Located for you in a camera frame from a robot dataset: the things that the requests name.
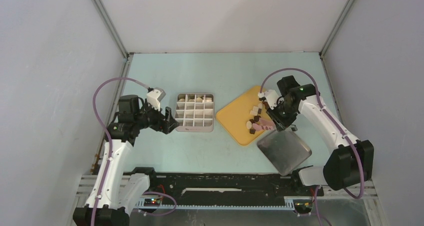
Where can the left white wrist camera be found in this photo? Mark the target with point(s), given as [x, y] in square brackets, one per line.
[154, 97]

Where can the white compartment chocolate box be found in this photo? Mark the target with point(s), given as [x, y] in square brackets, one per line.
[195, 116]

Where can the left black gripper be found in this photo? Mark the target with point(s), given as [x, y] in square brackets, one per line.
[166, 123]

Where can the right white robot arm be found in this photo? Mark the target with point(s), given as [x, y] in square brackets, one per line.
[350, 161]

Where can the pink handled metal tongs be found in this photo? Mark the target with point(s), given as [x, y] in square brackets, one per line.
[264, 125]

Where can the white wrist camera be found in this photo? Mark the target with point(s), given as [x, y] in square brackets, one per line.
[269, 96]
[154, 97]

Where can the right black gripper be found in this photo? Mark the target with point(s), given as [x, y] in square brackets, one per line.
[281, 124]

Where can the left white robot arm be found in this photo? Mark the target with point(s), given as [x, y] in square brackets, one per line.
[107, 204]

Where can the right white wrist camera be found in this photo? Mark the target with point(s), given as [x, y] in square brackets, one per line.
[269, 96]

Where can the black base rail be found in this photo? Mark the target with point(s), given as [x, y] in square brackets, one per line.
[228, 190]

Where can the yellow plastic tray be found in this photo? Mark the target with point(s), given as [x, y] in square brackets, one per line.
[234, 116]

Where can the silver metal box lid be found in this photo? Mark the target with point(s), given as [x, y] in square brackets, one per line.
[285, 150]

